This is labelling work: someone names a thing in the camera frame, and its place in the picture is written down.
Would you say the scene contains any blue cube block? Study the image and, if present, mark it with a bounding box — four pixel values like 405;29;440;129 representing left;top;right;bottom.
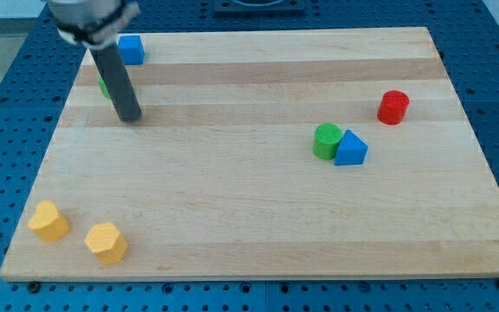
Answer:
118;35;145;65

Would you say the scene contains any yellow hexagon block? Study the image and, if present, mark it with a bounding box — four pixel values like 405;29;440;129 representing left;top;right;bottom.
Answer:
84;222;128;265

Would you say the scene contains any green star block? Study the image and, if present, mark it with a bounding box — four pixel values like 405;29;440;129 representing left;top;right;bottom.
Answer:
97;77;110;99

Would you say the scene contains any dark blue mount plate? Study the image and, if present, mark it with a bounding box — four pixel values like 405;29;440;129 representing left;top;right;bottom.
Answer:
211;0;308;15

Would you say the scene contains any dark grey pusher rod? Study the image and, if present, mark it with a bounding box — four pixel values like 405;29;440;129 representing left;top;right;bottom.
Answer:
90;42;141;122

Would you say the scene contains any red cylinder block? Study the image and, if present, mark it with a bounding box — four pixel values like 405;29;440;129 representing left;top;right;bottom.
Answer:
377;90;410;126

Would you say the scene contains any blue triangle block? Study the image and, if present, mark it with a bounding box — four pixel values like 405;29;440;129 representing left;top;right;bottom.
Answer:
334;129;368;166

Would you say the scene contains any yellow heart block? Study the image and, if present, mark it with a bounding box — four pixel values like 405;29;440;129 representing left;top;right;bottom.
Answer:
27;200;70;243

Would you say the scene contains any wooden board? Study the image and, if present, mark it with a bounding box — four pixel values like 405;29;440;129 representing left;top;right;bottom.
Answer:
0;27;499;282

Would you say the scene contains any green cylinder block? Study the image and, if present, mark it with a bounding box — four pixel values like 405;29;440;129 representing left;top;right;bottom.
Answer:
312;123;343;160

